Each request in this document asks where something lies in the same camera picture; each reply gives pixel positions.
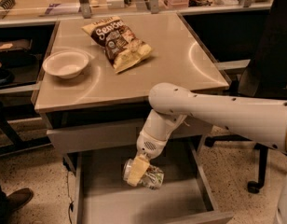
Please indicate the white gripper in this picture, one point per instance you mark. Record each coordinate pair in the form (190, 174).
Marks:
(148, 146)

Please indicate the green 7up soda can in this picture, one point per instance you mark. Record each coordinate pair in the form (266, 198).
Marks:
(152, 178)

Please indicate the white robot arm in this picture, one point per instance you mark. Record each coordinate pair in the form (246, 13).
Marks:
(263, 121)

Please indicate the closed top drawer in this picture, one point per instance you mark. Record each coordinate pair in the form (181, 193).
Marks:
(96, 136)

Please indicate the open middle drawer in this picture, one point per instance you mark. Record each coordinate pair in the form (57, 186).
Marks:
(103, 197)

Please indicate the grey drawer cabinet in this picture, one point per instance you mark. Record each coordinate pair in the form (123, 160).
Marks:
(101, 95)

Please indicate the brown and yellow chip bag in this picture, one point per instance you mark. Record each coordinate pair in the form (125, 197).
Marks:
(121, 46)

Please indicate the white paper bowl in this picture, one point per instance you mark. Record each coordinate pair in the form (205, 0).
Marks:
(66, 64)

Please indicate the black office chair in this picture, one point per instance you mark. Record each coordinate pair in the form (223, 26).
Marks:
(266, 74)

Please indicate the purple and white paper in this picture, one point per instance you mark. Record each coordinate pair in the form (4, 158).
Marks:
(62, 9)

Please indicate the black spiral object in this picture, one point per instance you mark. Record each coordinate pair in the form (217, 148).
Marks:
(5, 7)

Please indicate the metal desk post left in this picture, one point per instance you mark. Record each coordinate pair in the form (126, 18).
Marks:
(85, 9)

